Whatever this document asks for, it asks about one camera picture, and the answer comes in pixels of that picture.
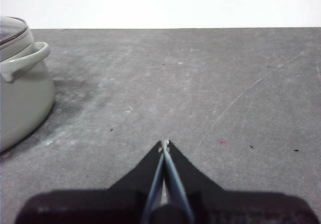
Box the glass lid with green knob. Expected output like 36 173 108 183
0 16 28 47

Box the pale green electric cooking pot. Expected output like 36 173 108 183
0 28 56 153

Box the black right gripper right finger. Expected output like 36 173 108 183
165 139 318 224

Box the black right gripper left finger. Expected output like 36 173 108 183
15 140 166 224

